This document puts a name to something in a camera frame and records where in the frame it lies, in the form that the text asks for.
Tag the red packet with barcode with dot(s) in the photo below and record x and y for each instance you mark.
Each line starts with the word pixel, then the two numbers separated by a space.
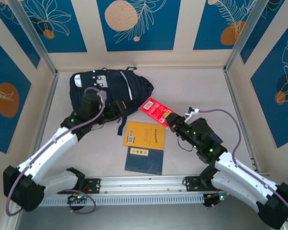
pixel 153 109

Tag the navy blue backpack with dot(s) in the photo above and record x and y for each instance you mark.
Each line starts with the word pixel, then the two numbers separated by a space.
pixel 115 86

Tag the blue book with yellow label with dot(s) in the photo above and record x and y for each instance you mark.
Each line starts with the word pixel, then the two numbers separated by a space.
pixel 144 163

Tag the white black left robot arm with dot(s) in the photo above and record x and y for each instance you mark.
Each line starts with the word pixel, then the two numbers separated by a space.
pixel 51 154

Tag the aluminium table side rail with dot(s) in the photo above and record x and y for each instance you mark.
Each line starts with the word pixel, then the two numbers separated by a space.
pixel 240 117
pixel 43 119

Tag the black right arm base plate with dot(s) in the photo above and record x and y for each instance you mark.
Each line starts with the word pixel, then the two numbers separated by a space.
pixel 190 183

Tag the aluminium mounting rail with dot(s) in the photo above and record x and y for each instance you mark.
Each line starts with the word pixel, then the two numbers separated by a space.
pixel 144 184

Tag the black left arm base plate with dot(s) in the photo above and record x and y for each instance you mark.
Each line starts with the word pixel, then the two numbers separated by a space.
pixel 93 185

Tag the aluminium frame post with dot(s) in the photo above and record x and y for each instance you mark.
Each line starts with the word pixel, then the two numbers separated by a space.
pixel 33 36
pixel 246 36

